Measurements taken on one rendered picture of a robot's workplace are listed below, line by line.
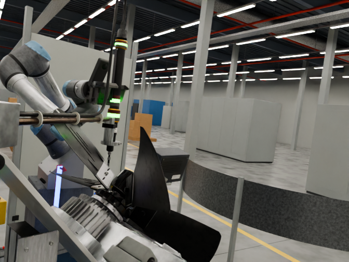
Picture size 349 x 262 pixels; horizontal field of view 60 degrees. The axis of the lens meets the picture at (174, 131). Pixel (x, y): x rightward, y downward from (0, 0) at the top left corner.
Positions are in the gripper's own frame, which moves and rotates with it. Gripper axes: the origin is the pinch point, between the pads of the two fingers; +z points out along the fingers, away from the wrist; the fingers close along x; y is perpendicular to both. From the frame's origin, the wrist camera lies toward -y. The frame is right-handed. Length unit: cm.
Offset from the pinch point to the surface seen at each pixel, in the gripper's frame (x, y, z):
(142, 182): 7.5, 27.5, 23.8
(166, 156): -62, 33, -32
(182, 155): -76, 32, -32
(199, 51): -553, -158, -411
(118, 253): 20, 41, 32
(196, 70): -553, -109, -414
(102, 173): 7.3, 29.5, 4.2
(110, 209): 8.3, 38.7, 12.0
